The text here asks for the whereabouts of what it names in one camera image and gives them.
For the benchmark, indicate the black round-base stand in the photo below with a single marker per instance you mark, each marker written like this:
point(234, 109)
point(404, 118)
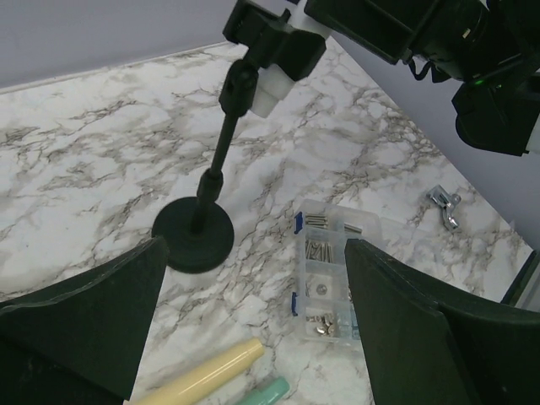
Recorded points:
point(197, 231)

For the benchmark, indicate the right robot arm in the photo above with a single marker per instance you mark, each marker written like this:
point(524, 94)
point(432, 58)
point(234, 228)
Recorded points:
point(491, 47)

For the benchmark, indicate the green microphone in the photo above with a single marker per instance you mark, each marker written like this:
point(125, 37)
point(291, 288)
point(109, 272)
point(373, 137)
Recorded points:
point(270, 394)

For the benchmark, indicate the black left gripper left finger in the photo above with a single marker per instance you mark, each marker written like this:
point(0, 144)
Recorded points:
point(81, 340)

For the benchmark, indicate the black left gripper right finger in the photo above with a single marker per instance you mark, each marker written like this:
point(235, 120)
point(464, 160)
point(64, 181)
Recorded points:
point(428, 342)

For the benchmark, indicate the clear screw organizer box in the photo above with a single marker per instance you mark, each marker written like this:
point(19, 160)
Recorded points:
point(321, 304)

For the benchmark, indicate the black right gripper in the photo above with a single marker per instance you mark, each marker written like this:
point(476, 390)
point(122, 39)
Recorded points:
point(451, 34)

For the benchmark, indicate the white microphone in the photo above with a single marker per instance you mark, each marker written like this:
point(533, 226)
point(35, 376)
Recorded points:
point(273, 84)

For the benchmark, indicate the beige microphone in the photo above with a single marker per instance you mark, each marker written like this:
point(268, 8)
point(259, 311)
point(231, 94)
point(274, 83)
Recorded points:
point(209, 376)

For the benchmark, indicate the silver metal faucet part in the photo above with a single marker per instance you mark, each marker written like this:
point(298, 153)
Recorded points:
point(447, 203)

